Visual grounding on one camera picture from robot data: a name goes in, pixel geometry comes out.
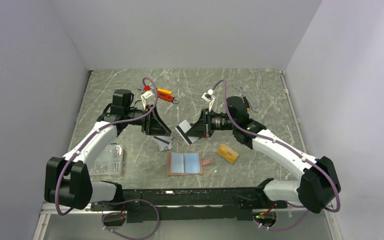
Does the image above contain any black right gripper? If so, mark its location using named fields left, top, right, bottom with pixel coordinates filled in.
left=185, top=108, right=237, bottom=139

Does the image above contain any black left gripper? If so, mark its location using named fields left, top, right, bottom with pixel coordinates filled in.
left=125, top=104, right=171, bottom=137

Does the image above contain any silver magnetic stripe card stack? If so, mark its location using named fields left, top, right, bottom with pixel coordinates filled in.
left=152, top=136, right=173, bottom=152

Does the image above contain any brown leather card holder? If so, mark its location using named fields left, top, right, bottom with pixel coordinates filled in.
left=167, top=152, right=213, bottom=176

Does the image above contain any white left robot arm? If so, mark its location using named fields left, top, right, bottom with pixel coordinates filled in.
left=44, top=89, right=172, bottom=215

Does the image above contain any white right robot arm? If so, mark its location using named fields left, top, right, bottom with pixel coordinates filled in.
left=176, top=96, right=341, bottom=214

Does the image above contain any orange card stack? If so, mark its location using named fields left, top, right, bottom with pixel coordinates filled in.
left=216, top=143, right=239, bottom=164

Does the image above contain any red orange adjustable wrench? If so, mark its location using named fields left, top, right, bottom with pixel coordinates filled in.
left=136, top=85, right=180, bottom=104

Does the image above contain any clear plastic screw box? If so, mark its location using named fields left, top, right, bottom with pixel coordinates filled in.
left=88, top=143, right=124, bottom=176

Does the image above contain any silver open end wrench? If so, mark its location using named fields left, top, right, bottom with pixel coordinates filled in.
left=232, top=82, right=261, bottom=113

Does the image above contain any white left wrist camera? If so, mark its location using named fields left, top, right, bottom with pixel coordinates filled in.
left=140, top=85, right=155, bottom=108

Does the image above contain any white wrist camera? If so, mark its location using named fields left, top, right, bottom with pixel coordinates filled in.
left=201, top=88, right=216, bottom=112
left=140, top=85, right=155, bottom=108

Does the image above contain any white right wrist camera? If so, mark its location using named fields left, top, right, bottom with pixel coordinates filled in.
left=201, top=88, right=216, bottom=112

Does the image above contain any yellow handled screwdriver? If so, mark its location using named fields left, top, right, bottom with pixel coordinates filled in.
left=242, top=96, right=251, bottom=111

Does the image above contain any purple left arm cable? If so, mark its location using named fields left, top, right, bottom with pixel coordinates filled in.
left=54, top=77, right=160, bottom=240

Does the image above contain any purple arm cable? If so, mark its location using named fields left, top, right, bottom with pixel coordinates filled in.
left=54, top=77, right=160, bottom=240
left=211, top=79, right=341, bottom=232

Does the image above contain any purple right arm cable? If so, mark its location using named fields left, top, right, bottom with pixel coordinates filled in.
left=211, top=79, right=341, bottom=232

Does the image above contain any aluminium frame rail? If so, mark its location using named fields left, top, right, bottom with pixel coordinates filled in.
left=41, top=202, right=92, bottom=215

